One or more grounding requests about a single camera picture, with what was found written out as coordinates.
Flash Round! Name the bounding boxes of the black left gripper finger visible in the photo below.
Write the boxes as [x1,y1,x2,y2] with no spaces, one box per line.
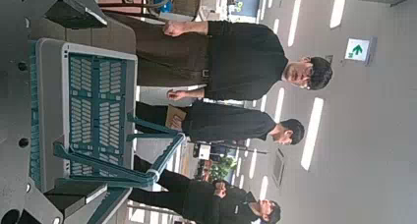
[42,179,108,220]
[43,0,108,29]

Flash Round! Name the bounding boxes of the teal and grey plastic crate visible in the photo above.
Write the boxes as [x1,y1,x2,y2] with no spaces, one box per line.
[29,36,139,194]

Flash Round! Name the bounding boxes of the person in black with sandals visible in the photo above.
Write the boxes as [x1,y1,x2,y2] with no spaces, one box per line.
[127,154,282,224]

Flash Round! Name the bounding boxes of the brown notebook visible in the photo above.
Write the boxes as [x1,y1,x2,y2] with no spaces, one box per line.
[164,104,188,132]

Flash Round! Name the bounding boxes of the green potted plant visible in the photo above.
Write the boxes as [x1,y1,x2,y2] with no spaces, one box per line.
[209,156,238,183]

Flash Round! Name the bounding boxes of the person in dark navy clothes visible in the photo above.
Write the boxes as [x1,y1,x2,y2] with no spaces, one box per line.
[134,99,306,146]

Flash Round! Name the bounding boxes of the person black shirt brown trousers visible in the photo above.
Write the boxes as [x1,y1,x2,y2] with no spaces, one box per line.
[104,12,333,102]

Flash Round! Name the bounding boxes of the square ceiling air vent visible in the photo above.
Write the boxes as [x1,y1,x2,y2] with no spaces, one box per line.
[271,147,286,188]

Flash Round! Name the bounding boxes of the white ceiling light panel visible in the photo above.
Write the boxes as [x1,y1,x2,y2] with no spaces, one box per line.
[300,97,325,172]
[328,0,346,29]
[273,86,285,124]
[287,0,302,48]

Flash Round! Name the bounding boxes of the green arrow exit sign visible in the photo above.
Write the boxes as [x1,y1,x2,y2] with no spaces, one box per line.
[343,36,378,66]

